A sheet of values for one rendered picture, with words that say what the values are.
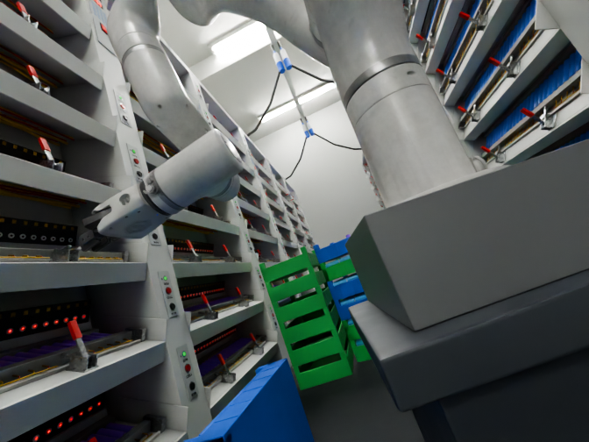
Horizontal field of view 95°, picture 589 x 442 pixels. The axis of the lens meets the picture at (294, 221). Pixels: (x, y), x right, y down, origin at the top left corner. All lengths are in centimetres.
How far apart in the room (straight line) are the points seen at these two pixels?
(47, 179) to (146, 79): 28
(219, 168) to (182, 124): 16
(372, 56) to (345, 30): 5
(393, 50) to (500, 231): 27
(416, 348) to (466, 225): 12
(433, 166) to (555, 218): 13
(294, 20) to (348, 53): 19
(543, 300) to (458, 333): 7
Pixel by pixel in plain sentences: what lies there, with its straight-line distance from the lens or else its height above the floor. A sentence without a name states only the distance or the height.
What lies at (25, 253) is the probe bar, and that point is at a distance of 68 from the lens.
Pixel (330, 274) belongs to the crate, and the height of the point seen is 35.
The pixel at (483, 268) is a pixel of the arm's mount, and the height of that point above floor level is 31.
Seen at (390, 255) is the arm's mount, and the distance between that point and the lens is 26.
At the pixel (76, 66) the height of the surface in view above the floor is 111.
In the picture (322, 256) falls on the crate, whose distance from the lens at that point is 114.
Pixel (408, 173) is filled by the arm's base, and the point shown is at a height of 43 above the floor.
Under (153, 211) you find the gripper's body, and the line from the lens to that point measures 54.
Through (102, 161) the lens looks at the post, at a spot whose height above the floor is 86.
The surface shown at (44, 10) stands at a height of 134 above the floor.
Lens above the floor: 35
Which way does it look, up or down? 13 degrees up
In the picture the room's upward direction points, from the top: 21 degrees counter-clockwise
